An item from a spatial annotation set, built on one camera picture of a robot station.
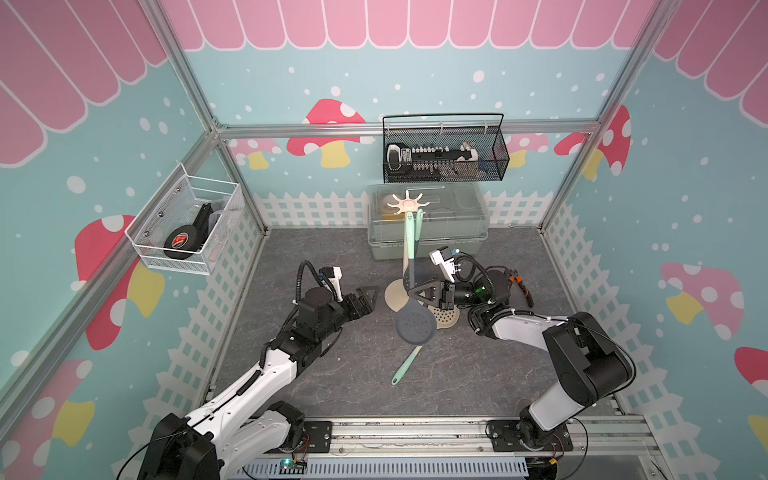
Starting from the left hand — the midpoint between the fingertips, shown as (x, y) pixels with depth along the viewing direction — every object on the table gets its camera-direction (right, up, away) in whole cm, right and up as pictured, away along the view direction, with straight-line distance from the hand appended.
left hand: (370, 297), depth 79 cm
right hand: (+11, +1, -8) cm, 13 cm away
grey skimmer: (+12, -4, -9) cm, 15 cm away
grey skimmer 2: (+12, +17, -5) cm, 22 cm away
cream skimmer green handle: (+23, -8, +15) cm, 29 cm away
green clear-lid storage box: (+29, +24, +22) cm, 44 cm away
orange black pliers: (+49, +4, +26) cm, 56 cm away
